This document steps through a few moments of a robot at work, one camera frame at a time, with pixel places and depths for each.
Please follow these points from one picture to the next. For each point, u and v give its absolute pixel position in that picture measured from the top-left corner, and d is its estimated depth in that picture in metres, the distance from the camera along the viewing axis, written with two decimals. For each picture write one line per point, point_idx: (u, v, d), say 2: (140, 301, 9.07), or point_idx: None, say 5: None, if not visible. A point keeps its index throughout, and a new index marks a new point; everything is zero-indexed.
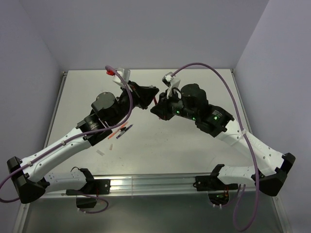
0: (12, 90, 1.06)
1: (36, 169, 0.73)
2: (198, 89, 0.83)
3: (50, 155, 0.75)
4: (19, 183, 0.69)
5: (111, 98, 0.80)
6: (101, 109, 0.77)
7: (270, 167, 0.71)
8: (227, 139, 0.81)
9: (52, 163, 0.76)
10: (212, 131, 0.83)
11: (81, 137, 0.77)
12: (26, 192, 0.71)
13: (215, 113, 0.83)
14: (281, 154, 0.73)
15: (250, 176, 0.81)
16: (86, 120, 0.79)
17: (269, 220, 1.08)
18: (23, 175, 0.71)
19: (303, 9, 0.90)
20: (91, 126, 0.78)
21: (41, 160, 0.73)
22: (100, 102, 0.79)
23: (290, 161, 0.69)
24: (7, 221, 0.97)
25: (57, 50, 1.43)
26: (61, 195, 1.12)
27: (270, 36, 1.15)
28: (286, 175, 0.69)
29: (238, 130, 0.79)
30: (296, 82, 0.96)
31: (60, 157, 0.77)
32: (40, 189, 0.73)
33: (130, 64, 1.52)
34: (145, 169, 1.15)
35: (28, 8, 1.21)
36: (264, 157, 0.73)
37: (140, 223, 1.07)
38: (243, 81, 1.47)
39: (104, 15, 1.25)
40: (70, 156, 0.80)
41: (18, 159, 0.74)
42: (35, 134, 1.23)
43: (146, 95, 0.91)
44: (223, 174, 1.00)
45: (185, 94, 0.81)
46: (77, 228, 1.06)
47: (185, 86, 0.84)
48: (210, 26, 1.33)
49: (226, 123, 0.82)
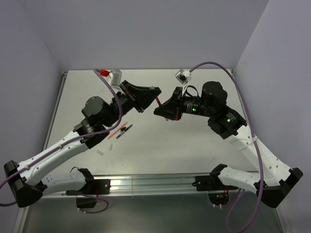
0: (12, 90, 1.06)
1: (33, 173, 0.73)
2: (220, 89, 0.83)
3: (47, 158, 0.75)
4: (16, 187, 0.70)
5: (100, 102, 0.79)
6: (91, 115, 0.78)
7: (275, 178, 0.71)
8: (236, 142, 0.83)
9: (50, 166, 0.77)
10: (222, 133, 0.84)
11: (78, 141, 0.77)
12: (23, 196, 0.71)
13: (229, 115, 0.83)
14: (288, 167, 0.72)
15: (252, 183, 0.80)
16: (82, 122, 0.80)
17: (269, 221, 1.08)
18: (20, 179, 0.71)
19: (303, 8, 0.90)
20: (88, 129, 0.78)
21: (38, 164, 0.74)
22: (90, 107, 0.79)
23: (297, 177, 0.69)
24: (7, 220, 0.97)
25: (57, 50, 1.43)
26: (61, 195, 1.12)
27: (271, 36, 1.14)
28: (289, 189, 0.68)
29: (248, 136, 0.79)
30: (296, 82, 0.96)
31: (57, 160, 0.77)
32: (37, 192, 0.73)
33: (129, 64, 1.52)
34: (146, 170, 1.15)
35: (27, 8, 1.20)
36: (270, 167, 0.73)
37: (140, 223, 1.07)
38: (243, 81, 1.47)
39: (103, 15, 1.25)
40: (67, 158, 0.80)
41: (15, 163, 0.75)
42: (35, 134, 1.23)
43: (144, 97, 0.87)
44: (224, 175, 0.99)
45: (207, 91, 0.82)
46: (77, 228, 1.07)
47: (209, 83, 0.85)
48: (210, 26, 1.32)
49: (238, 127, 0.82)
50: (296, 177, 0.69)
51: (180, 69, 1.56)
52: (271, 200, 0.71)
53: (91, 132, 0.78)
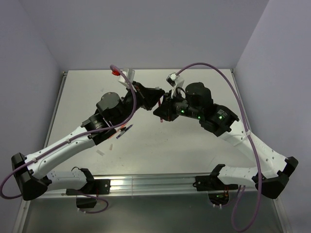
0: (11, 90, 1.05)
1: (41, 166, 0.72)
2: (203, 88, 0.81)
3: (55, 152, 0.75)
4: (23, 179, 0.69)
5: (115, 98, 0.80)
6: (106, 109, 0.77)
7: (273, 170, 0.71)
8: (231, 139, 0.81)
9: (57, 160, 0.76)
10: (216, 131, 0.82)
11: (85, 136, 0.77)
12: (28, 190, 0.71)
13: (220, 112, 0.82)
14: (284, 157, 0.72)
15: (250, 177, 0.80)
16: (91, 119, 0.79)
17: (269, 221, 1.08)
18: (27, 172, 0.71)
19: (303, 9, 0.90)
20: (96, 125, 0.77)
21: (46, 157, 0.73)
22: (104, 102, 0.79)
23: (293, 166, 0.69)
24: (7, 220, 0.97)
25: (57, 50, 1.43)
26: (61, 195, 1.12)
27: (271, 36, 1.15)
28: (287, 178, 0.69)
29: (242, 130, 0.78)
30: (296, 83, 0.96)
31: (64, 155, 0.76)
32: (43, 186, 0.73)
33: (129, 64, 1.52)
34: (146, 170, 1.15)
35: (27, 8, 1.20)
36: (267, 159, 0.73)
37: (140, 224, 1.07)
38: (243, 81, 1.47)
39: (104, 15, 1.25)
40: (74, 154, 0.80)
41: (22, 155, 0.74)
42: (35, 134, 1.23)
43: (150, 96, 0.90)
44: (223, 174, 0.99)
45: (189, 92, 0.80)
46: (77, 228, 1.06)
47: (190, 85, 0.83)
48: (210, 26, 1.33)
49: (231, 123, 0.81)
50: (292, 167, 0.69)
51: (180, 69, 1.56)
52: (270, 191, 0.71)
53: (99, 128, 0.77)
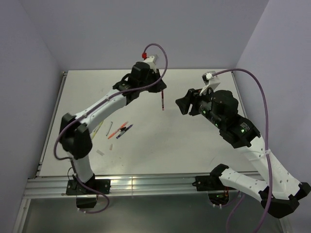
0: (12, 90, 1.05)
1: (91, 120, 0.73)
2: (232, 98, 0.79)
3: (99, 108, 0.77)
4: (79, 131, 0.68)
5: (145, 64, 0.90)
6: (141, 69, 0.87)
7: (284, 192, 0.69)
8: (248, 154, 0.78)
9: (99, 118, 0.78)
10: (235, 142, 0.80)
11: (121, 94, 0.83)
12: (83, 142, 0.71)
13: (243, 125, 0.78)
14: (298, 181, 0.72)
15: (257, 191, 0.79)
16: (119, 83, 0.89)
17: (270, 222, 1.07)
18: (82, 124, 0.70)
19: (304, 9, 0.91)
20: (126, 87, 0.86)
21: (94, 113, 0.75)
22: (139, 64, 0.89)
23: (306, 192, 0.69)
24: (6, 221, 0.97)
25: (57, 49, 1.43)
26: (61, 195, 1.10)
27: (271, 36, 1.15)
28: (297, 203, 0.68)
29: (262, 148, 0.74)
30: (297, 82, 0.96)
31: (105, 112, 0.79)
32: (89, 142, 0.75)
33: (130, 63, 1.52)
34: (146, 169, 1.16)
35: (28, 8, 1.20)
36: (281, 181, 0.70)
37: (140, 223, 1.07)
38: (243, 82, 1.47)
39: (104, 15, 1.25)
40: (110, 113, 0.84)
41: (68, 115, 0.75)
42: (35, 135, 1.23)
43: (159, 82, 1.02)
44: (226, 177, 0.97)
45: (216, 100, 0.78)
46: (77, 229, 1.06)
47: (219, 92, 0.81)
48: (210, 27, 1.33)
49: (251, 139, 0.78)
50: (305, 192, 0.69)
51: (181, 69, 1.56)
52: (276, 211, 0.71)
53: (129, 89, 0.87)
